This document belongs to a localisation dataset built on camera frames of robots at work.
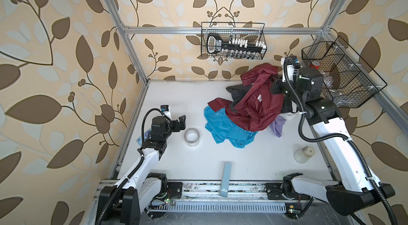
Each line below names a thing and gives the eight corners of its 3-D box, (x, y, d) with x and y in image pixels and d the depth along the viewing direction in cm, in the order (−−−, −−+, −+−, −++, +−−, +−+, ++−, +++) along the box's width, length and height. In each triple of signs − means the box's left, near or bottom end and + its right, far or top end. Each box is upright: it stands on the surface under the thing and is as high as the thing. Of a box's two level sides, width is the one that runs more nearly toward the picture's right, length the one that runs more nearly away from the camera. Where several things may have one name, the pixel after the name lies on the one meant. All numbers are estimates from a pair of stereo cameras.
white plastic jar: (295, 163, 84) (305, 156, 75) (292, 153, 88) (301, 145, 79) (305, 163, 84) (316, 156, 75) (302, 153, 88) (312, 145, 79)
